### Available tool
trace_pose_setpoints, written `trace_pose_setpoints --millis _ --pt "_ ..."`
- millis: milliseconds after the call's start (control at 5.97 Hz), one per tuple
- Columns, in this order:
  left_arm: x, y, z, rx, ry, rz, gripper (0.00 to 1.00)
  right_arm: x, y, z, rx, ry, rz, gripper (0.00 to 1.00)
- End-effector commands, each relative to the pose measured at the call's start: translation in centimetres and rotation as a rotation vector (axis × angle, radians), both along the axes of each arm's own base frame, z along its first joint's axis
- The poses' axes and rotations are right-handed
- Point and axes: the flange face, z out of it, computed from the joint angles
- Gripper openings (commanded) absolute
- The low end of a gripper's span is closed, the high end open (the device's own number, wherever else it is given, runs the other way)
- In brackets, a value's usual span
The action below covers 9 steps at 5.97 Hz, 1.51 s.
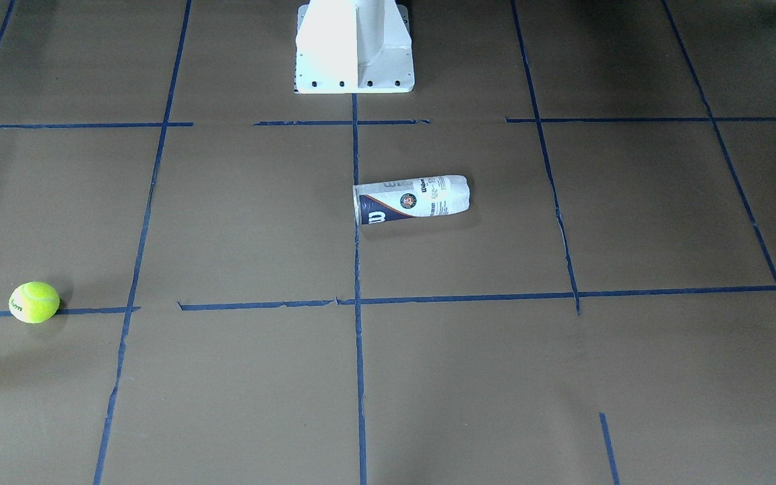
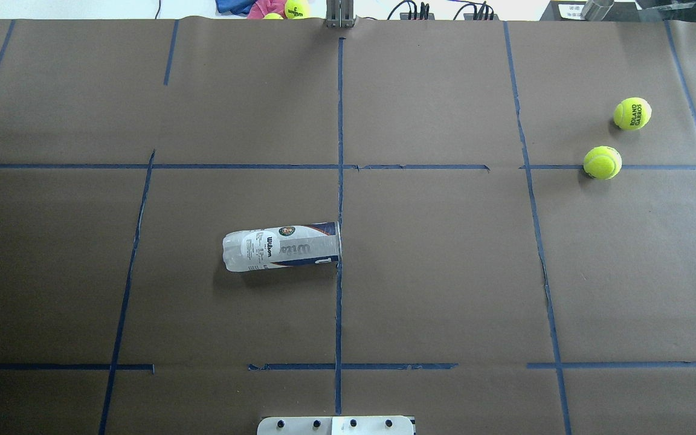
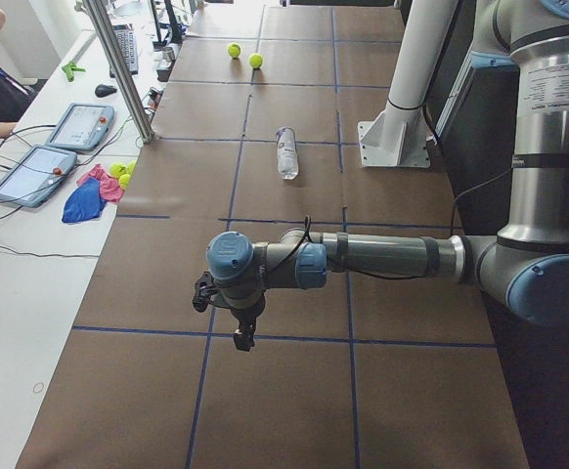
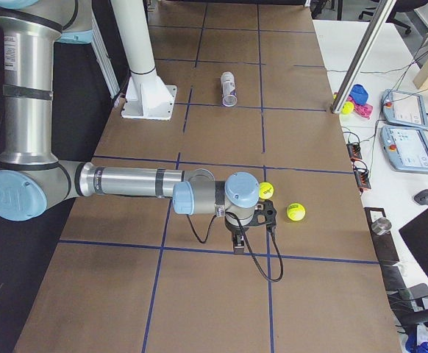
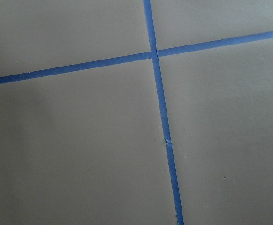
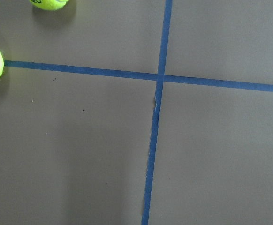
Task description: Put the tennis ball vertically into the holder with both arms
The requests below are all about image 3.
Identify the near teach pendant tablet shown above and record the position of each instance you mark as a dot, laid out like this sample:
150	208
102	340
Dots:
36	176

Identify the green plastic clamp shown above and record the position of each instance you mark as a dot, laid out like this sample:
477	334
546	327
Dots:
70	69

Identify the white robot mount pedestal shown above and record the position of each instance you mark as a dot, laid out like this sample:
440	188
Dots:
397	137

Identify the small metal cup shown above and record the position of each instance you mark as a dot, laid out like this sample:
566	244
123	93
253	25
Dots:
168	54

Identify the spare tennis ball lower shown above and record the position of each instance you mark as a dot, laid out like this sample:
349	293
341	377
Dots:
124	181

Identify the yellow tennis ball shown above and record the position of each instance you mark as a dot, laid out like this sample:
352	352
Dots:
255	60
234	50

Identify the spare tennis ball upper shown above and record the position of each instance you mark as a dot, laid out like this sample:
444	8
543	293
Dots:
117	170

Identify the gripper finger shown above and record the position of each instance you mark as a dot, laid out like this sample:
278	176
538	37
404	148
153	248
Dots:
244	335

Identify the pink cloth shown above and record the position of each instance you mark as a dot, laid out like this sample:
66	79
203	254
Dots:
109	188

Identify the clear plastic ball tube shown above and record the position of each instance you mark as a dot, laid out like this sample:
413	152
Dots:
287	157

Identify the spare tennis ball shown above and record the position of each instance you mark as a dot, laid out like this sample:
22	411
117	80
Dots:
117	170
124	181

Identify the blue cloth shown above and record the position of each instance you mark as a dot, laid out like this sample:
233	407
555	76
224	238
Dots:
85	203

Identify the teach pendant tablet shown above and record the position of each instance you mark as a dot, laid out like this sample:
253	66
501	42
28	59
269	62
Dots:
36	176
82	127

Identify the black keyboard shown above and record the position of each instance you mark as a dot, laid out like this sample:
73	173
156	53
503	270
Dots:
127	43

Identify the aluminium frame post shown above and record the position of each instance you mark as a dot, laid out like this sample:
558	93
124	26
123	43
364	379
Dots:
99	18

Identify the far teach pendant tablet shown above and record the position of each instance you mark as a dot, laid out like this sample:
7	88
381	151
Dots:
82	127

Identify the black computer mouse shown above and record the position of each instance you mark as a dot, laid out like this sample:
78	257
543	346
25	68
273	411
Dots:
104	90

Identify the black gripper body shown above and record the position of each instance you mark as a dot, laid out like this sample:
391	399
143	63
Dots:
244	314

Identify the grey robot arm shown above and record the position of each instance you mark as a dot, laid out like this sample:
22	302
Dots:
525	265

